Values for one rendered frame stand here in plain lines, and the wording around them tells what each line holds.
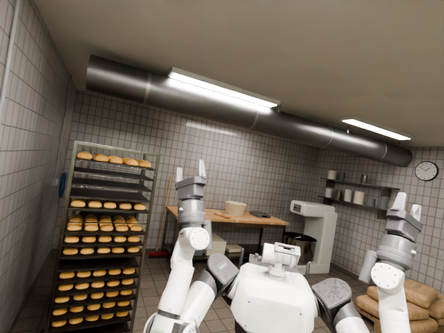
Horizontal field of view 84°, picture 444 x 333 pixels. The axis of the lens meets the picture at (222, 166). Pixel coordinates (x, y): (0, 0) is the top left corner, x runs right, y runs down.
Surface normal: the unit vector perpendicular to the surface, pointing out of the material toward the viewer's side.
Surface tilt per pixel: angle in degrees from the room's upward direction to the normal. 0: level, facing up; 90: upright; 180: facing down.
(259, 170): 90
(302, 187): 90
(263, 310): 90
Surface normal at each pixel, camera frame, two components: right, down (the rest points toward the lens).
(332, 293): -0.23, -0.88
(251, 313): -0.14, -0.02
